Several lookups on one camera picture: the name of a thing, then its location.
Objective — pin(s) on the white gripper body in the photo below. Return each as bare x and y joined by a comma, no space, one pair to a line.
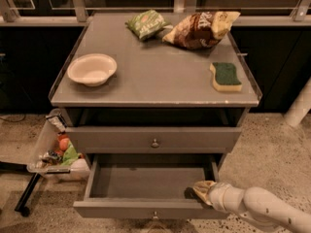
219,196

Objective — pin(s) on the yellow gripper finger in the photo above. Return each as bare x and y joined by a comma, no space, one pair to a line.
202,189

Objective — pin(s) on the grey drawer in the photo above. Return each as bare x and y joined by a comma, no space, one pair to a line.
153,186
118,139

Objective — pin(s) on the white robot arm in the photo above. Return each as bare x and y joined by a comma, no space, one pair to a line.
268,174

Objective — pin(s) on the grey top drawer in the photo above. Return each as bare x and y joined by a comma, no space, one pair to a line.
118,139

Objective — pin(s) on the grey drawer cabinet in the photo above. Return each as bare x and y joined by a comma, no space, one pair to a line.
156,84

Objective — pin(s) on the green yellow sponge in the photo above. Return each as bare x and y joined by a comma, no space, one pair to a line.
225,77

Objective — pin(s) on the green packet in bin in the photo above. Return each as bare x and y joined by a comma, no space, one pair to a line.
70,156

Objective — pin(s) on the orange fruit in bin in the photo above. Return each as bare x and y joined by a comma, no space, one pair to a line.
64,144

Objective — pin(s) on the clear plastic bin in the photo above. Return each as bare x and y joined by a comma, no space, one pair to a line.
46,156

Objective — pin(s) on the brown chip bag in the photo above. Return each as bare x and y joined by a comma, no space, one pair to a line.
201,30

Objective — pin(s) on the white paper bowl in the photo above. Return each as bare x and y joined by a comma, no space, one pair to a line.
92,69

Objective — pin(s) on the green chip bag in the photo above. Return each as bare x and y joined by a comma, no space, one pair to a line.
147,24

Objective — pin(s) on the black stand leg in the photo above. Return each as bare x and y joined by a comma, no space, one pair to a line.
21,169

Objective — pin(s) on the metal window railing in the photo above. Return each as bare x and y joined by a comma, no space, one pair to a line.
253,12

